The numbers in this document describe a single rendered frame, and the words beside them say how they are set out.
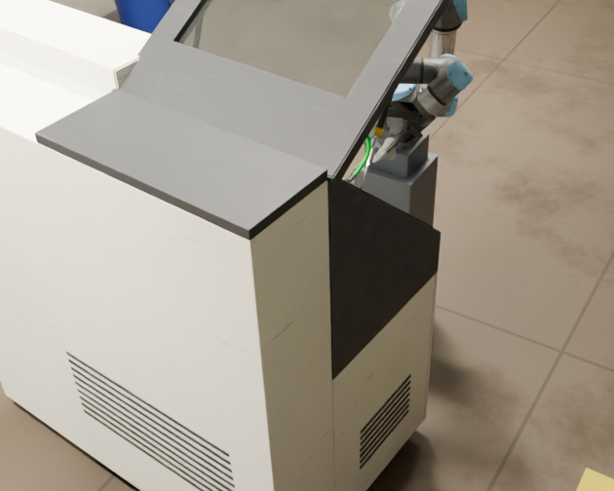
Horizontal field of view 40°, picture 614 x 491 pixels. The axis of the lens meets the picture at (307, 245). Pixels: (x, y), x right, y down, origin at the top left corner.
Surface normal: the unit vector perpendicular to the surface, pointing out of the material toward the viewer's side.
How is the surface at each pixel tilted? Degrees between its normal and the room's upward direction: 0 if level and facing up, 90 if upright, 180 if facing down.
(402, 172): 90
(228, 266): 90
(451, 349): 0
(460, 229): 0
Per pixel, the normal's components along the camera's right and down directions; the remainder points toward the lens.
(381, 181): -0.53, 0.54
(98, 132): -0.04, -0.78
